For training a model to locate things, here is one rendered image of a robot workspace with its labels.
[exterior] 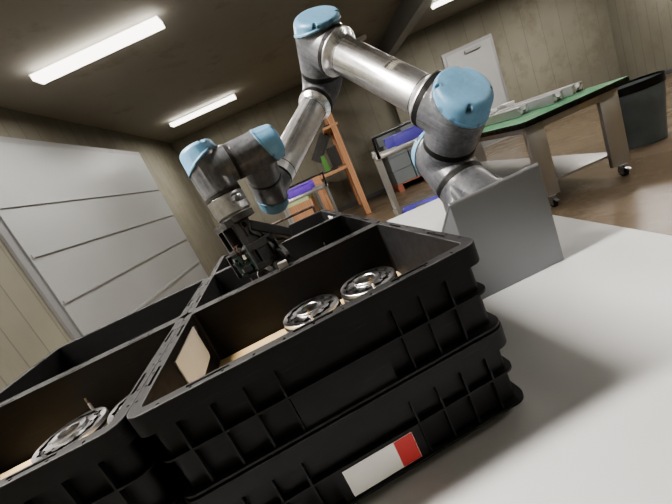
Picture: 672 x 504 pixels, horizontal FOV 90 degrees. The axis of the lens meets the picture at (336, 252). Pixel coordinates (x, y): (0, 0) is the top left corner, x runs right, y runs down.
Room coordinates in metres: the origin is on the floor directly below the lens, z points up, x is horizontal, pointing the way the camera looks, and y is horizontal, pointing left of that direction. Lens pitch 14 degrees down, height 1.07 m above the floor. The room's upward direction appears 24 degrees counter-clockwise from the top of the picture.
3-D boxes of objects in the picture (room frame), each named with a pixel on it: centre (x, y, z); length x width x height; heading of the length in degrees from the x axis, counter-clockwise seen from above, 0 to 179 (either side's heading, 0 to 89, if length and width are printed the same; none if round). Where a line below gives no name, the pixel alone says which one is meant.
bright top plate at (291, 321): (0.54, 0.08, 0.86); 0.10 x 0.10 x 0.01
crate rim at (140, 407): (0.46, 0.07, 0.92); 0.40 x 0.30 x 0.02; 98
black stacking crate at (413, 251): (0.46, 0.07, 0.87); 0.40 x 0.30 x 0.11; 98
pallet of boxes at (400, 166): (7.12, -2.33, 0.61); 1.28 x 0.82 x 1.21; 88
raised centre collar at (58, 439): (0.47, 0.48, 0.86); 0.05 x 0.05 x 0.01
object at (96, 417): (0.47, 0.48, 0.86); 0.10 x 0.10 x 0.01
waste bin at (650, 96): (3.29, -3.32, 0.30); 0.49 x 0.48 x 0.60; 144
